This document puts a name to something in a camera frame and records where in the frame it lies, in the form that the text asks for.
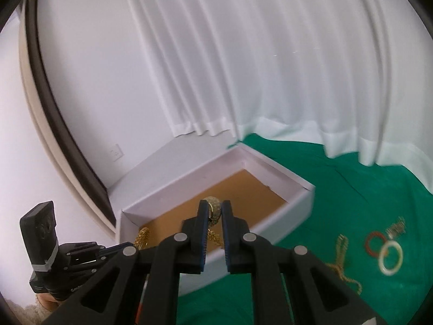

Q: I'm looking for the gold chain necklace with pendant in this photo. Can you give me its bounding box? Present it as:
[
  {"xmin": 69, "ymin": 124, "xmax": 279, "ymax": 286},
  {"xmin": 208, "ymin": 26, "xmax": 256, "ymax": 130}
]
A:
[{"xmin": 202, "ymin": 195, "xmax": 226, "ymax": 250}]

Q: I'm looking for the dark brown door frame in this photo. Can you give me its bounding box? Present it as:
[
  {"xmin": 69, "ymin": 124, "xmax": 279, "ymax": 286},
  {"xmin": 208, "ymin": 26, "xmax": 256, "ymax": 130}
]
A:
[{"xmin": 18, "ymin": 0, "xmax": 116, "ymax": 238}]

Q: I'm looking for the fluffy beige sleeve forearm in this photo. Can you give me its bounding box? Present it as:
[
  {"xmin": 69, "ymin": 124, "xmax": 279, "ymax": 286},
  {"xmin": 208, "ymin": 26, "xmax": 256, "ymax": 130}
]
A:
[{"xmin": 6, "ymin": 299, "xmax": 51, "ymax": 325}]

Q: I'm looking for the white jade bangle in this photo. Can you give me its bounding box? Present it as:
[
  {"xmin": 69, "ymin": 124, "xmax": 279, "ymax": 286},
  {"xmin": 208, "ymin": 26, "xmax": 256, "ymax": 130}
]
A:
[{"xmin": 378, "ymin": 240, "xmax": 404, "ymax": 277}]

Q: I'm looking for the silver pearl necklace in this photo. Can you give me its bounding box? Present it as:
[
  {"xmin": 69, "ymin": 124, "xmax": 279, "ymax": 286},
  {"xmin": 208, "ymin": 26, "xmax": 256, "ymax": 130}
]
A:
[{"xmin": 385, "ymin": 216, "xmax": 408, "ymax": 239}]

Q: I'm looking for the person's left hand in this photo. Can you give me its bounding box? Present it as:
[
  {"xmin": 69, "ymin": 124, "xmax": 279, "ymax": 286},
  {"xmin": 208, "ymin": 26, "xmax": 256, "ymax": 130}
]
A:
[{"xmin": 36, "ymin": 293, "xmax": 62, "ymax": 313}]

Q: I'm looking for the green patterned cloth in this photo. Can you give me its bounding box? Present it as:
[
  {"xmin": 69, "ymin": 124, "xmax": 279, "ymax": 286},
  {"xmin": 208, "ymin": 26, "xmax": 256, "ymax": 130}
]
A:
[{"xmin": 175, "ymin": 133, "xmax": 433, "ymax": 325}]

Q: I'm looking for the white wall socket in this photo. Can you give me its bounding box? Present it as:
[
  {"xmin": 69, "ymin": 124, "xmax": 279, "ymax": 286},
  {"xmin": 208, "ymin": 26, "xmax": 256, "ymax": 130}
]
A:
[{"xmin": 109, "ymin": 144, "xmax": 124, "ymax": 162}]

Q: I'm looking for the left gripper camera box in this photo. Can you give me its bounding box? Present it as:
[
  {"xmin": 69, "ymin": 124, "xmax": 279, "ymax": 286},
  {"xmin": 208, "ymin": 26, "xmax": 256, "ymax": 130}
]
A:
[{"xmin": 19, "ymin": 201, "xmax": 59, "ymax": 294}]

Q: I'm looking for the white curtain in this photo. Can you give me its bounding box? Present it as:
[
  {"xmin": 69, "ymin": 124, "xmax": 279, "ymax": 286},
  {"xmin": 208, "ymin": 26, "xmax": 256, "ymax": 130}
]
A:
[{"xmin": 128, "ymin": 0, "xmax": 432, "ymax": 189}]

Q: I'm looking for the gold chain in box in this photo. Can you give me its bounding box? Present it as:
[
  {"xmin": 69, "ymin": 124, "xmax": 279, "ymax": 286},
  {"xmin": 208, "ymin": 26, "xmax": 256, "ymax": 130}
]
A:
[{"xmin": 133, "ymin": 227, "xmax": 152, "ymax": 250}]

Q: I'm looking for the red bangle ring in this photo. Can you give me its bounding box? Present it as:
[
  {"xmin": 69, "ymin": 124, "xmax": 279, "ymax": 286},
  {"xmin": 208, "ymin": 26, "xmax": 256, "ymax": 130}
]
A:
[{"xmin": 364, "ymin": 231, "xmax": 387, "ymax": 256}]

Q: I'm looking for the gold chain on cloth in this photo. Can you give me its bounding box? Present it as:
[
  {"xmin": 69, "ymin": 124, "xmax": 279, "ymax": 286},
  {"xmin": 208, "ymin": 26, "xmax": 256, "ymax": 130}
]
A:
[{"xmin": 324, "ymin": 233, "xmax": 363, "ymax": 295}]

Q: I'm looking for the white cardboard box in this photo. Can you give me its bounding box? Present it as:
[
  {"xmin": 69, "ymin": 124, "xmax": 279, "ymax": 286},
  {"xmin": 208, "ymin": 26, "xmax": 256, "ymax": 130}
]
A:
[{"xmin": 116, "ymin": 144, "xmax": 315, "ymax": 295}]

